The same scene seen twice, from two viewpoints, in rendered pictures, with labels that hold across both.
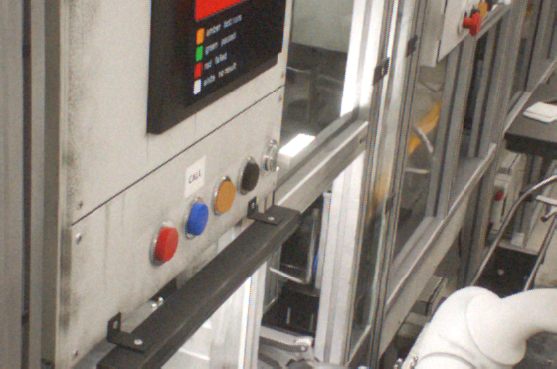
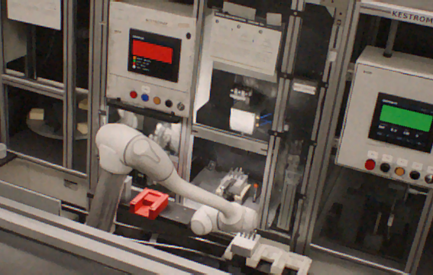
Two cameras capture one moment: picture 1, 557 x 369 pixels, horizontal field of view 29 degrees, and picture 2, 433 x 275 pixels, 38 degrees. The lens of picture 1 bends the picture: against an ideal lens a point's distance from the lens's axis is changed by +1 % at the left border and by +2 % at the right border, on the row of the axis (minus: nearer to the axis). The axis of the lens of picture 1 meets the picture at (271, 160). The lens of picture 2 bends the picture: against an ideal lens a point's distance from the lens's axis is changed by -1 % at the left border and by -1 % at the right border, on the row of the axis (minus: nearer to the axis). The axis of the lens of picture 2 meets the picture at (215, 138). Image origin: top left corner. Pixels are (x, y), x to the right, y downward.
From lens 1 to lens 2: 291 cm
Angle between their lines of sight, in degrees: 80
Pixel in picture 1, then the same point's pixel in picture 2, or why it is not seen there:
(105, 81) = (116, 54)
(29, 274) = (101, 76)
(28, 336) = (101, 85)
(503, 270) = not seen: outside the picture
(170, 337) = (118, 105)
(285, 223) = (169, 118)
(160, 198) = (133, 85)
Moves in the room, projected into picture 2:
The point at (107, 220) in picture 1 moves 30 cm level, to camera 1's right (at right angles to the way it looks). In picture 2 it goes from (117, 78) to (105, 103)
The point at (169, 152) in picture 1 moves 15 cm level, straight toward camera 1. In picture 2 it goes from (136, 78) to (102, 76)
